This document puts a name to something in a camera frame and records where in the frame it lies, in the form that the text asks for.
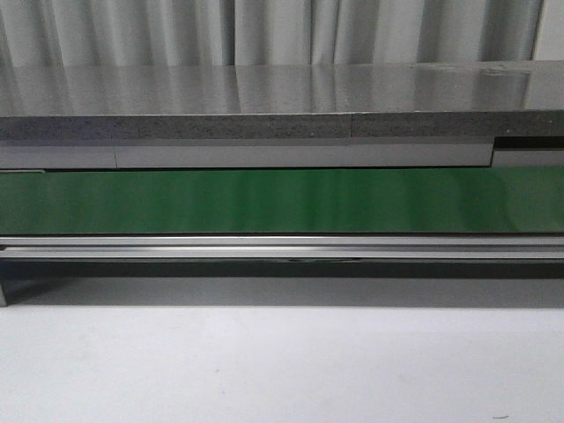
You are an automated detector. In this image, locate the green conveyor belt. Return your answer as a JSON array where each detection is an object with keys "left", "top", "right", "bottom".
[{"left": 1, "top": 167, "right": 563, "bottom": 235}]

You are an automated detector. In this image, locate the grey stone counter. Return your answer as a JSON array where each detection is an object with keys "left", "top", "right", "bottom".
[{"left": 1, "top": 61, "right": 563, "bottom": 172}]

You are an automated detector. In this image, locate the white pleated curtain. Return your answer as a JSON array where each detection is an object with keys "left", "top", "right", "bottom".
[{"left": 1, "top": 1, "right": 563, "bottom": 67}]

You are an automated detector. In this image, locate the aluminium conveyor frame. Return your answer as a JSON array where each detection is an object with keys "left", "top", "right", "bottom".
[{"left": 1, "top": 229, "right": 563, "bottom": 308}]

